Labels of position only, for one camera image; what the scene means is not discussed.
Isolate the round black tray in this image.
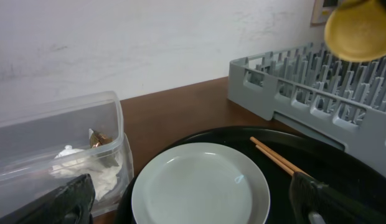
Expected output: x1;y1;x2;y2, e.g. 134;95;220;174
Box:
113;126;386;224

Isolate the yellow bowl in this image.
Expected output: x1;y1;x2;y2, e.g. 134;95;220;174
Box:
324;0;386;62

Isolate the gold snack wrapper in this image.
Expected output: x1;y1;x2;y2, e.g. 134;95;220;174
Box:
88;129;113;148

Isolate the white napkin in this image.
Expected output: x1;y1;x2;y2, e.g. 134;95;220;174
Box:
50;149;123;201

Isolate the clear plastic bin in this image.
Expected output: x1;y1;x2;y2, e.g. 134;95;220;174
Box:
0;91;134;218

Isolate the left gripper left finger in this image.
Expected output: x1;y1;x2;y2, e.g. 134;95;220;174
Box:
0;174;95;224

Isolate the grey plate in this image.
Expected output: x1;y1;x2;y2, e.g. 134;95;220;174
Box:
131;142;271;224

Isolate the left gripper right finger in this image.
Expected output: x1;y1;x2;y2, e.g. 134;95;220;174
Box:
289;172;386;223

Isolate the grey dishwasher rack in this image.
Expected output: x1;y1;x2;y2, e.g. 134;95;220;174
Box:
228;44;386;177

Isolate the wooden chopstick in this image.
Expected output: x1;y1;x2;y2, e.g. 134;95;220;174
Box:
256;146;294;176
250;137;309;176

